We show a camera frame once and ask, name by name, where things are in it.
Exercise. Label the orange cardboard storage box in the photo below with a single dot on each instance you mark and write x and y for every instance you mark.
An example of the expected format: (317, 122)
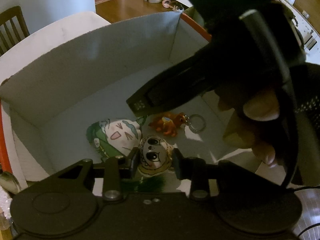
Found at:
(78, 71)

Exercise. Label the white green plush toy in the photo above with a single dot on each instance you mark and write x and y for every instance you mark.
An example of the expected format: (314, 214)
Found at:
(114, 137)

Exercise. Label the right hand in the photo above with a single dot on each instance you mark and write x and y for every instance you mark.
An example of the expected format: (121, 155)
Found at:
(241, 133)

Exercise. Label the orange dog keychain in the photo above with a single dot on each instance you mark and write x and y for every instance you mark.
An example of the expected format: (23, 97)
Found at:
(168, 123)

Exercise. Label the wooden chair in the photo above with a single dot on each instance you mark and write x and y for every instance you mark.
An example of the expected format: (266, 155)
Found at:
(13, 28)

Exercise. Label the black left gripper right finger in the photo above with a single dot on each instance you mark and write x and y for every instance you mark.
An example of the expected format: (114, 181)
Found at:
(178, 163)

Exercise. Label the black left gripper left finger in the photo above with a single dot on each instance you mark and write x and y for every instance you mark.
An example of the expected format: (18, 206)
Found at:
(133, 162)

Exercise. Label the cartoon face plush keychain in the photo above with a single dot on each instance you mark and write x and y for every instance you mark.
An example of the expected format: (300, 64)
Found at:
(155, 156)

